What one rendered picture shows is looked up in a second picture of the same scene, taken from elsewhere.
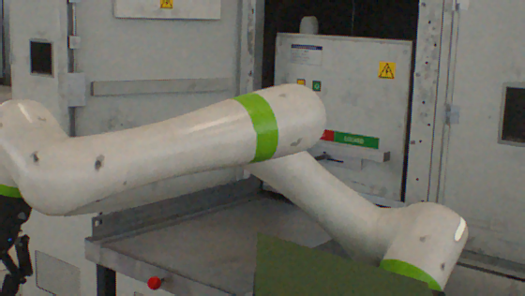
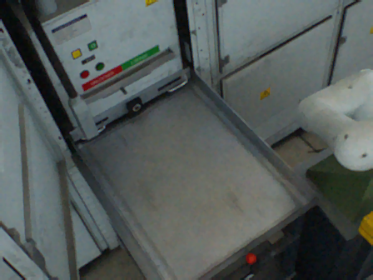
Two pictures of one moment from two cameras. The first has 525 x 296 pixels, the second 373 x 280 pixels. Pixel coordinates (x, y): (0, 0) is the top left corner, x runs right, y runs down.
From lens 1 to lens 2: 187 cm
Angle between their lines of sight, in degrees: 65
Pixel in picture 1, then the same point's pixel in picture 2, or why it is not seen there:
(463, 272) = (240, 73)
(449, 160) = (224, 26)
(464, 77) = not seen: outside the picture
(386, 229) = (352, 107)
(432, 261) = not seen: outside the picture
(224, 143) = not seen: outside the picture
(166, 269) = (246, 245)
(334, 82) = (108, 33)
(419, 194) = (204, 57)
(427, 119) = (201, 12)
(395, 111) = (166, 20)
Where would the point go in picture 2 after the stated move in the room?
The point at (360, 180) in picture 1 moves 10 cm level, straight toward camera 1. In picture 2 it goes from (151, 77) to (174, 84)
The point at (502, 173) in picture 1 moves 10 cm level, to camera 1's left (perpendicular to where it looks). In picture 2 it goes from (256, 11) to (250, 28)
